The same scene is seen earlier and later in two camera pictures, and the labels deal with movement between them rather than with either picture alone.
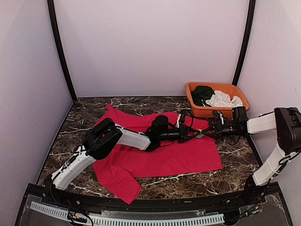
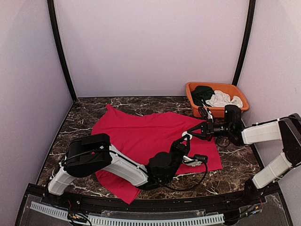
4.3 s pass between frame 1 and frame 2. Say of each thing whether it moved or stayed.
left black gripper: moved
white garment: stayed
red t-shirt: stayed
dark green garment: stayed
